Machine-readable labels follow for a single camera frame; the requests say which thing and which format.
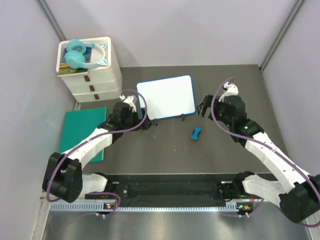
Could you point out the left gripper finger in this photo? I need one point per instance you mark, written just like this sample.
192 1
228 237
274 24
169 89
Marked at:
143 112
145 124

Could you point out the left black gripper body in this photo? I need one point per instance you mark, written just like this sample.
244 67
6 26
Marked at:
132 121

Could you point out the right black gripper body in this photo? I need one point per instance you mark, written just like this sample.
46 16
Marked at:
219 109

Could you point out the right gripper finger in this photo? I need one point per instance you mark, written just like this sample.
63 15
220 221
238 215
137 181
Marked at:
207 101
201 109

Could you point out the blue felt eraser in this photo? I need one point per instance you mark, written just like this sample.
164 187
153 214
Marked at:
195 134

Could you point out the blue framed whiteboard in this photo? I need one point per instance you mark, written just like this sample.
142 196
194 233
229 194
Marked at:
167 97

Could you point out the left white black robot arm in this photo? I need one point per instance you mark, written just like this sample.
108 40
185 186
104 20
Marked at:
64 179

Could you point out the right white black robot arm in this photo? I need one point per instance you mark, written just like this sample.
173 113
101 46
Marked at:
294 191

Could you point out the white three-drawer storage unit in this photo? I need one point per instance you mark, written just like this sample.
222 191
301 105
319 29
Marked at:
99 84

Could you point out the green cutting mat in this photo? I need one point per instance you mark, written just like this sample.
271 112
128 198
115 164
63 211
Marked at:
78 125

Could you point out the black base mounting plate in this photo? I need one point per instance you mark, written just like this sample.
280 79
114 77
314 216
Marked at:
171 190

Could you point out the teal cat-ear headphones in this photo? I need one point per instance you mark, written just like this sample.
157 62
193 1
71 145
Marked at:
75 55

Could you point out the colourful picture book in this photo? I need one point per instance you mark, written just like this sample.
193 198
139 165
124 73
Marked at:
65 69

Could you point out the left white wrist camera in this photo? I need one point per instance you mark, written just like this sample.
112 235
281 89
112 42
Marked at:
130 100

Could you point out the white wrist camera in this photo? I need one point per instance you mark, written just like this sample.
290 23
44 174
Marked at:
130 100
229 89

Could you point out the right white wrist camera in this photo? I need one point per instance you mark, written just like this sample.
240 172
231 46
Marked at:
229 89

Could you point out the slotted grey cable duct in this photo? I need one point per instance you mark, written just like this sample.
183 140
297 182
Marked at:
94 206

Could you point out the aluminium rail frame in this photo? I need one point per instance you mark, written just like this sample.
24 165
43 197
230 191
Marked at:
94 185

